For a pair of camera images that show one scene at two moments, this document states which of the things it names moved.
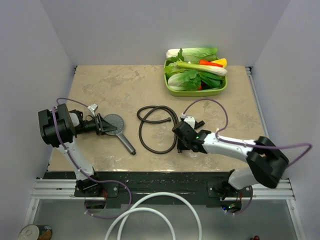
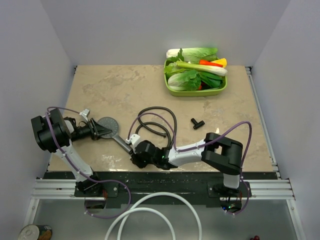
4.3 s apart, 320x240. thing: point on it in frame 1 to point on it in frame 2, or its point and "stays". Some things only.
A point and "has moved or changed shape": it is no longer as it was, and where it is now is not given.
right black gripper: (180, 146) to (136, 160)
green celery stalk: (206, 69) stays
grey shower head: (117, 121) has moved or changed shape
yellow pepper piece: (222, 61) stays
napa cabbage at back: (192, 54) stays
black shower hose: (142, 119) has moved or changed shape
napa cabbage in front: (188, 80) stays
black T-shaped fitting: (199, 124) stays
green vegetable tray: (195, 93) stays
